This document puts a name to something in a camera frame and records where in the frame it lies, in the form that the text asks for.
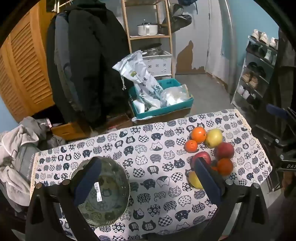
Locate black hanging coat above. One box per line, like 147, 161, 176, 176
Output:
46, 0, 131, 127

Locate red apple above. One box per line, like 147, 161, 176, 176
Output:
215, 142, 235, 160
190, 151, 211, 169

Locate steel steamer pot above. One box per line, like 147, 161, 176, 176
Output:
141, 43, 163, 56

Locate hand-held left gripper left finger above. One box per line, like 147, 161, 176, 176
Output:
25, 157, 102, 241

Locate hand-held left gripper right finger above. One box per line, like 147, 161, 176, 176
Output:
194, 157, 270, 241

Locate white clothes rail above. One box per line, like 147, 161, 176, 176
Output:
54, 0, 77, 13

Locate wooden louvered cabinet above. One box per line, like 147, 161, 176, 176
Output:
0, 5, 57, 122

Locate silver refrigerator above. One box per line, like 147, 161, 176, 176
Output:
218, 0, 237, 93

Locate yellow-green apple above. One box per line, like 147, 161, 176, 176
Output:
205, 128, 223, 148

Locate white plastic basket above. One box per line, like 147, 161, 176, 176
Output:
142, 51, 173, 77

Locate cat print tablecloth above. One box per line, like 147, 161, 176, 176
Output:
30, 109, 273, 241

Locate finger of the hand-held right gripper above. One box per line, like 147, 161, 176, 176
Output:
251, 125, 289, 150
265, 104, 296, 126

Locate wooden shelf rack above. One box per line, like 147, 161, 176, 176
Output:
121, 0, 174, 79

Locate reddish flat box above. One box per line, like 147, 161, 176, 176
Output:
102, 113, 133, 130

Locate clear plastic bag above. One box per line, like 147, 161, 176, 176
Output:
160, 85, 192, 107

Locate white pot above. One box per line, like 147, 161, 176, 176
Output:
137, 21, 159, 36

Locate metal shoe rack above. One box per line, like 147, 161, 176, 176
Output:
231, 35, 279, 114

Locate wooden crate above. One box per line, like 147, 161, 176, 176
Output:
50, 122, 89, 141

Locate printed white bag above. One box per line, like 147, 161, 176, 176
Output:
112, 50, 164, 109

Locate dark hanging clothes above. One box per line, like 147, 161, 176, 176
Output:
274, 27, 296, 112

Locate dark orange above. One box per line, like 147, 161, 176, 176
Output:
217, 158, 234, 176

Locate row of shoes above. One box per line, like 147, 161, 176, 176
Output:
237, 29, 279, 109

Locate teal plastic bin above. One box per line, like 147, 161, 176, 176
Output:
129, 78, 194, 120

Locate green glass bowl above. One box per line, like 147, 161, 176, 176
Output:
69, 156, 131, 227

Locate yellow lemon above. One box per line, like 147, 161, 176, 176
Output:
188, 170, 204, 189

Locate dark hanging bag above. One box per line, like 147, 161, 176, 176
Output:
162, 3, 193, 35

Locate grey hanging jacket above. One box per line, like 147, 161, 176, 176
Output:
54, 13, 79, 112

